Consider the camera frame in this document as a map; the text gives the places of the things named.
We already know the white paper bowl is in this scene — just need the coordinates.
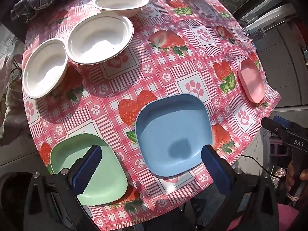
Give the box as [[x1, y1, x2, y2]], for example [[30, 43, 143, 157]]
[[65, 13, 134, 65], [92, 0, 149, 18], [22, 38, 69, 100]]

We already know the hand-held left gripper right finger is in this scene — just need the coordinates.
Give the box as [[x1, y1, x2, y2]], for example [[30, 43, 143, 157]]
[[201, 144, 280, 231]]

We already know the pink strawberry checkered tablecloth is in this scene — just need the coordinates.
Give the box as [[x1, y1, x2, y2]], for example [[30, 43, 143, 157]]
[[22, 0, 281, 231]]

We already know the pink cloth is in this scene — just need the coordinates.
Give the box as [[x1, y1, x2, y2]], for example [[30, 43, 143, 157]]
[[226, 203, 300, 231]]

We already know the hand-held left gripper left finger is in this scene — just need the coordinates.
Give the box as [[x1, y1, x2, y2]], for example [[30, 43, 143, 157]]
[[24, 145, 103, 231]]

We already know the person's right hand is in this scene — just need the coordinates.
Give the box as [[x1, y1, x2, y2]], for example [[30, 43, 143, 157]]
[[285, 160, 301, 198]]

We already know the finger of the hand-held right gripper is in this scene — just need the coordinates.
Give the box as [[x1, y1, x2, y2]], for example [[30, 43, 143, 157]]
[[261, 117, 288, 141], [273, 115, 293, 131]]

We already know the pink square plastic plate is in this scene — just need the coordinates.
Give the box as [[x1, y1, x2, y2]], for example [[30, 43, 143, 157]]
[[238, 58, 265, 104]]

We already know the black cable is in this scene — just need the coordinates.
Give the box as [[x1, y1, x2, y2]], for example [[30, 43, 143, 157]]
[[241, 155, 282, 180]]

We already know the beige towel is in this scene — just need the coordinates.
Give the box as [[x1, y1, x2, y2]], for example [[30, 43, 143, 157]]
[[0, 82, 26, 147]]

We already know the purple plastic stool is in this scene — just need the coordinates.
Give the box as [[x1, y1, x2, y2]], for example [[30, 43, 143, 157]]
[[269, 136, 290, 157]]

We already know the blue square plastic plate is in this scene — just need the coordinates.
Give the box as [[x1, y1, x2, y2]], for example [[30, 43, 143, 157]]
[[135, 94, 213, 179]]

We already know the green square plastic plate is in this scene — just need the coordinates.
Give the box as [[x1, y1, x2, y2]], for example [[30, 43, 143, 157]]
[[50, 133, 128, 207]]

